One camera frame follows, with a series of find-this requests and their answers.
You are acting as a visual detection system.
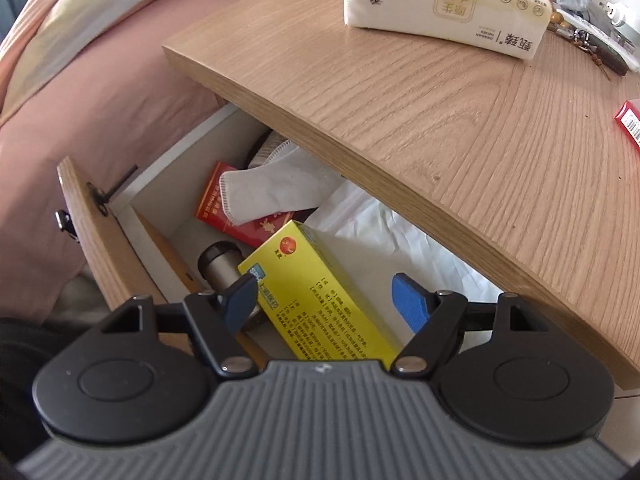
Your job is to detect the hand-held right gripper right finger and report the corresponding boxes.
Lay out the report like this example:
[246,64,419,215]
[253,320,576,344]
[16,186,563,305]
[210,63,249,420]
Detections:
[390,272,551,379]

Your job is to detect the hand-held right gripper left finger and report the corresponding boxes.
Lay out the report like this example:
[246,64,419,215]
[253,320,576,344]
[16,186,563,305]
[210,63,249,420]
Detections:
[94,274,262,379]

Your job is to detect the yellow cardboard box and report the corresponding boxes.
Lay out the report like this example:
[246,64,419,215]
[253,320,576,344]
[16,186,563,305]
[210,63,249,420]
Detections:
[237,220,404,368]

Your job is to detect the wooden drawer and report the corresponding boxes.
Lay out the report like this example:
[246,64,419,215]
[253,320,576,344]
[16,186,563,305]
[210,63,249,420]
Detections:
[55,102,506,367]

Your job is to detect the black drawer lock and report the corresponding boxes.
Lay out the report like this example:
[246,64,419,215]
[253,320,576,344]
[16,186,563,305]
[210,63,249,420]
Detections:
[89,165,139,217]

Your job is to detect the grey metal flask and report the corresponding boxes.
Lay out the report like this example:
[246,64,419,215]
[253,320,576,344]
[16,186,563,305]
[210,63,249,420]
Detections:
[197,241,267,332]

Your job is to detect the white plastic bag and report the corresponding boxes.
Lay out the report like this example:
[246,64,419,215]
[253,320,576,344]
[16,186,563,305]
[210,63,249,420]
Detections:
[304,180,503,307]

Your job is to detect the red cardboard box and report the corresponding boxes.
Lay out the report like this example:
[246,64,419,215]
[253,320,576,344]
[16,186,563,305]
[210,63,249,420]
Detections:
[195,161,297,248]

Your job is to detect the white cloth face mask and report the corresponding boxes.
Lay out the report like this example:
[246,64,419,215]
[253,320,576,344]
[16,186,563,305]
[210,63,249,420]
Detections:
[220,141,347,226]

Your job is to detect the wooden nightstand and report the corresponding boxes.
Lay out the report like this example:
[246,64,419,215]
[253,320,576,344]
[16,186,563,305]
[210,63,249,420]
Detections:
[162,0,640,392]

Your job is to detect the hanging black key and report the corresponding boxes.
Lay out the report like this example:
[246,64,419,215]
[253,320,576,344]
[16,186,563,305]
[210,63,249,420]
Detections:
[55,208,80,244]

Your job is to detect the pink bed sheet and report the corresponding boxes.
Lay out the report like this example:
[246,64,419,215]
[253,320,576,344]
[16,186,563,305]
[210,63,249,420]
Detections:
[0,0,288,323]

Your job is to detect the small red box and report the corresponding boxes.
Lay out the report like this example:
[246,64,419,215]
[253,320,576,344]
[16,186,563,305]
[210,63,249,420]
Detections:
[614,100,640,149]

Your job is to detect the white tissue pack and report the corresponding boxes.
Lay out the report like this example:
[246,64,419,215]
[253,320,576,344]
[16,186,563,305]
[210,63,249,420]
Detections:
[342,0,554,62]

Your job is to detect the striped pastel pillow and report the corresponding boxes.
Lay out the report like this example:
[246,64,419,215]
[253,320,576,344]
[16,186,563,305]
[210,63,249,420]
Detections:
[37,0,168,73]

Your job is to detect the white pump dispenser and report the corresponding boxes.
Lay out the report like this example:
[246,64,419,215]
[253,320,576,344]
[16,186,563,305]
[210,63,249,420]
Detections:
[599,0,637,30]

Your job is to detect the brown bead bracelet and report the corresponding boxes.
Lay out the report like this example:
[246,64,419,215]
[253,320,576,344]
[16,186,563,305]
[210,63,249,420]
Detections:
[546,10,614,81]

